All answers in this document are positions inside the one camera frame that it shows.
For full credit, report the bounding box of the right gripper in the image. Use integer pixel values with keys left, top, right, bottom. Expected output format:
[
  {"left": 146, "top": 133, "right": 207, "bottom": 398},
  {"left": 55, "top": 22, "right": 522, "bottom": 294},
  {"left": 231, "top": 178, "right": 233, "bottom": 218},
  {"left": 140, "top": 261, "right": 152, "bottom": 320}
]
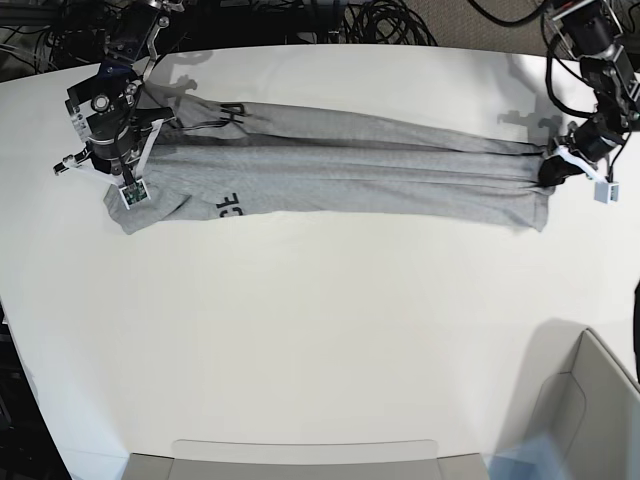
[{"left": 64, "top": 74, "right": 175, "bottom": 175}]

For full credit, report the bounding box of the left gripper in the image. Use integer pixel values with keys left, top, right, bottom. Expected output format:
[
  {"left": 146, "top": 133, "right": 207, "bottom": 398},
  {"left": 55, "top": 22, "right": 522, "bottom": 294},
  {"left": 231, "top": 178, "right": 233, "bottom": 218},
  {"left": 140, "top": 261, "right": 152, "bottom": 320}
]
[{"left": 537, "top": 112, "right": 625, "bottom": 188}]

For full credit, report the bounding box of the grey T-shirt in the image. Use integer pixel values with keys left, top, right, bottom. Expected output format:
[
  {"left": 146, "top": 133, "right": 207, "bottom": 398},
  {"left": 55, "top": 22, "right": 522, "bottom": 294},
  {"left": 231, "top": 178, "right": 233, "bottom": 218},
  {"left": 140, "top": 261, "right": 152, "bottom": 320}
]
[{"left": 104, "top": 87, "right": 551, "bottom": 234}]

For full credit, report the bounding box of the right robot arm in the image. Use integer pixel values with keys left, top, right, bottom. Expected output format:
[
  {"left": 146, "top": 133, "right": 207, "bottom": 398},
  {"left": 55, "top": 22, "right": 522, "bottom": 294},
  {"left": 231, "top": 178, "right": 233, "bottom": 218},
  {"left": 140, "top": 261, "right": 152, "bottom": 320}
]
[{"left": 65, "top": 1, "right": 184, "bottom": 180}]

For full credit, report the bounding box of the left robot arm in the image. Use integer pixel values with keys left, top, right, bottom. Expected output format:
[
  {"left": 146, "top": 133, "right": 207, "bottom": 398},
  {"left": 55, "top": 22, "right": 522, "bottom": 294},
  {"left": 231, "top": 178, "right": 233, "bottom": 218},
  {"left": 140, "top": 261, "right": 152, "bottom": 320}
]
[{"left": 538, "top": 1, "right": 639, "bottom": 187}]

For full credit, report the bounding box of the grey bin at right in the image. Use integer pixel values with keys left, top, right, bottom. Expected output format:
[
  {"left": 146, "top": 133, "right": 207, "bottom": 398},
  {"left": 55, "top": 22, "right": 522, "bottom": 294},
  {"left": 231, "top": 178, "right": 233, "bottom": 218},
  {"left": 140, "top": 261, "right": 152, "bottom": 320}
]
[{"left": 519, "top": 329, "right": 639, "bottom": 479}]

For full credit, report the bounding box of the grey tray at bottom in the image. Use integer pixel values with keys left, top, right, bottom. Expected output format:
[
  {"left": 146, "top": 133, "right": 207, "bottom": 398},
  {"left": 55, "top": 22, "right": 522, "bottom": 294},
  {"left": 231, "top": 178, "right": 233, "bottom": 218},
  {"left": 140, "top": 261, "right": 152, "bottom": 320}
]
[{"left": 122, "top": 439, "right": 489, "bottom": 479}]

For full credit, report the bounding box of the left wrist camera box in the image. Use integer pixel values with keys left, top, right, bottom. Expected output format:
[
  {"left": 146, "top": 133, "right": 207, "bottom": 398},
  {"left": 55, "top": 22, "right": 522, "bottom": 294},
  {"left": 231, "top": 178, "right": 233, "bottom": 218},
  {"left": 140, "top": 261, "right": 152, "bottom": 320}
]
[{"left": 594, "top": 181, "right": 619, "bottom": 204}]

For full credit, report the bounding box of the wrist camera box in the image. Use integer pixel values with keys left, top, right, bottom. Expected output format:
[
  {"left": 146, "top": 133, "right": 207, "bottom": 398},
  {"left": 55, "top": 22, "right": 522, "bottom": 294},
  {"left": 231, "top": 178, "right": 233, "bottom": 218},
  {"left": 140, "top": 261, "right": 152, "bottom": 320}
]
[
  {"left": 119, "top": 178, "right": 150, "bottom": 210},
  {"left": 594, "top": 181, "right": 619, "bottom": 204}
]

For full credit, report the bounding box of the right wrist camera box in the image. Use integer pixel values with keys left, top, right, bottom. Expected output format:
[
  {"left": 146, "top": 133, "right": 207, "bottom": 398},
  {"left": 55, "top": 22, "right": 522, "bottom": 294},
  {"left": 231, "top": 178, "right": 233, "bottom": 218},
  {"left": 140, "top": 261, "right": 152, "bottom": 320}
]
[{"left": 119, "top": 178, "right": 150, "bottom": 210}]

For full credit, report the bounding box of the coiled black cable bundle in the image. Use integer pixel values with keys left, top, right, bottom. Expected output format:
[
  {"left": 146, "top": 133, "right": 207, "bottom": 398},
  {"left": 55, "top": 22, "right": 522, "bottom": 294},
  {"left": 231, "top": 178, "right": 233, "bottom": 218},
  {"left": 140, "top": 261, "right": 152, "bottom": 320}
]
[{"left": 339, "top": 0, "right": 441, "bottom": 47}]

